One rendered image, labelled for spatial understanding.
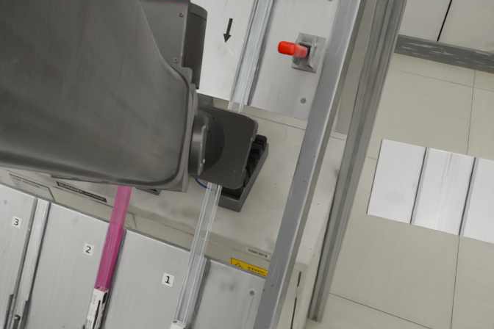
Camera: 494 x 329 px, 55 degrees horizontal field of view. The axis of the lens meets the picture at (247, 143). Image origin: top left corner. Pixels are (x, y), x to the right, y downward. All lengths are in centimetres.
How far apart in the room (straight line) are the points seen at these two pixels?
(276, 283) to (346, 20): 29
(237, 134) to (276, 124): 63
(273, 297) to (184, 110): 34
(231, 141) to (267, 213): 48
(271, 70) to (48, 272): 38
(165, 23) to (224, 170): 16
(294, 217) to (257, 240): 35
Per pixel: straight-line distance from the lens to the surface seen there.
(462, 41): 241
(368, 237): 164
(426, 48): 242
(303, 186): 50
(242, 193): 87
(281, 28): 52
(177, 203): 91
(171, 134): 20
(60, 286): 66
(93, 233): 62
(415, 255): 165
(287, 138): 101
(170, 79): 20
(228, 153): 42
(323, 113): 49
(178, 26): 32
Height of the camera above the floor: 133
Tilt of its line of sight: 46 degrees down
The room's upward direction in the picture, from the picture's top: straight up
